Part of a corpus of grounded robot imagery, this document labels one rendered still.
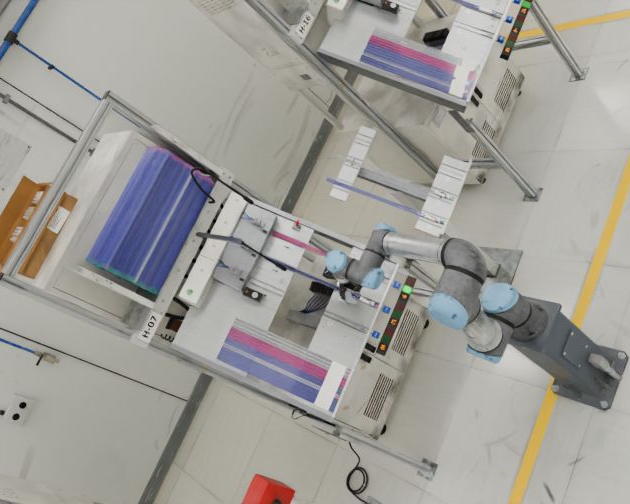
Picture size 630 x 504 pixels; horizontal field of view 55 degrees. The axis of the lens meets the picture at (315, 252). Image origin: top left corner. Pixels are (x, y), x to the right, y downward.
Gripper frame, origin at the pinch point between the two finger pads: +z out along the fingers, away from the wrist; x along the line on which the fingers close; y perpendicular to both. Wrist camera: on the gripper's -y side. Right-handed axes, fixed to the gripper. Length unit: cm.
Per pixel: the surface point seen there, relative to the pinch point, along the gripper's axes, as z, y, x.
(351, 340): 15.8, 3.2, -16.9
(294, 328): 53, -36, -17
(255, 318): 5.8, -34.5, -24.4
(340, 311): 13.6, -5.2, -8.0
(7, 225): -38, -130, -32
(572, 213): 69, 62, 84
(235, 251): -5, -50, -3
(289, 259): 6.4, -32.2, 3.4
